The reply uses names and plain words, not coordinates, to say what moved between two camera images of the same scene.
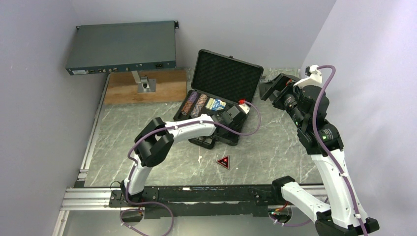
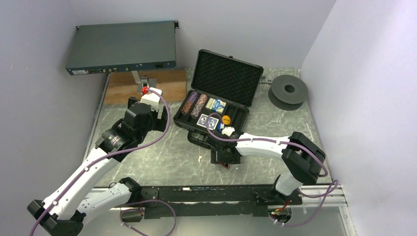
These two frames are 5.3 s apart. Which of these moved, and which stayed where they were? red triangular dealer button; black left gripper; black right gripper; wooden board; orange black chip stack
Moved: black left gripper; black right gripper
Stayed: red triangular dealer button; orange black chip stack; wooden board
